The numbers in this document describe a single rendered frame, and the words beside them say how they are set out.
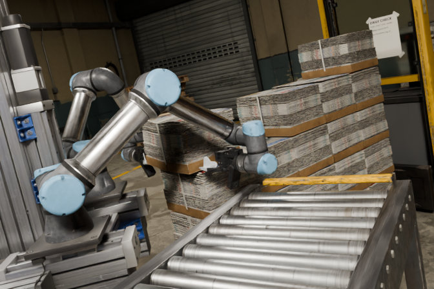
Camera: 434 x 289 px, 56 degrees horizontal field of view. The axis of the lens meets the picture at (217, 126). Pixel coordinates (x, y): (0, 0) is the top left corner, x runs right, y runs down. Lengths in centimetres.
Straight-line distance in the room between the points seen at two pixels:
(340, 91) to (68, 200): 168
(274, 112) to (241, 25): 738
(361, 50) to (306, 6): 635
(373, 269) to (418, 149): 239
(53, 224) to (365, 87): 191
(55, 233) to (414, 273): 108
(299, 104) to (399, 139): 128
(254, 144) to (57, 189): 65
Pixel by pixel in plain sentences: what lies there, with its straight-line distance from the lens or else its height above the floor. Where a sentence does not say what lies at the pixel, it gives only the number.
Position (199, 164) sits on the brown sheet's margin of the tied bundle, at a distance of 173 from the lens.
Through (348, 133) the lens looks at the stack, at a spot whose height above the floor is 73.
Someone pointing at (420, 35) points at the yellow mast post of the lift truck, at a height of 119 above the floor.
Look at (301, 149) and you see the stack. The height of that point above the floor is 75.
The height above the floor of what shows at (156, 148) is 94.
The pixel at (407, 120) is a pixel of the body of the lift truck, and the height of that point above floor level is 61.
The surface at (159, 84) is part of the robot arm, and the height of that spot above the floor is 123.
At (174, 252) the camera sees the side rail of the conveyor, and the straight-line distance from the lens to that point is 110.
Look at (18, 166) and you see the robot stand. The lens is 156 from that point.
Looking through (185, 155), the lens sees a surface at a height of 92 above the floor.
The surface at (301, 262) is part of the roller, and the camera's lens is 95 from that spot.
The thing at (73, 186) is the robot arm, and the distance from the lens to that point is 120.
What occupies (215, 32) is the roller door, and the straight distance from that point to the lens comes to 977.
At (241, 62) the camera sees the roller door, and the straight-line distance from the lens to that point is 947.
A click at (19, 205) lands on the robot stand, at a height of 92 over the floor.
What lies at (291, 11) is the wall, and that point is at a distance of 903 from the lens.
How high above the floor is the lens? 123
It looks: 7 degrees down
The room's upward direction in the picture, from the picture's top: 12 degrees counter-clockwise
